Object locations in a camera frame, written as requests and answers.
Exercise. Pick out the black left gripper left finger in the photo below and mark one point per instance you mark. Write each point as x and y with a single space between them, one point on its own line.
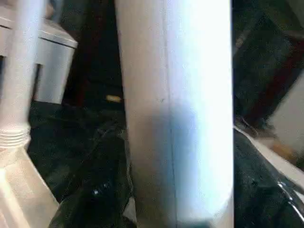
107 178

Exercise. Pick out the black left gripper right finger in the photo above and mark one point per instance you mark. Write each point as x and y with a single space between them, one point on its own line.
256 194

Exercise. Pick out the black mat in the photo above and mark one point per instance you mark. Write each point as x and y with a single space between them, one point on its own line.
59 133

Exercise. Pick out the small tan block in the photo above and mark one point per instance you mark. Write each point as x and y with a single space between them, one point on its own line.
113 97

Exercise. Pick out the white cabinet with glass doors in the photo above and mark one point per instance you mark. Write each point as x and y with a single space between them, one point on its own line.
54 66

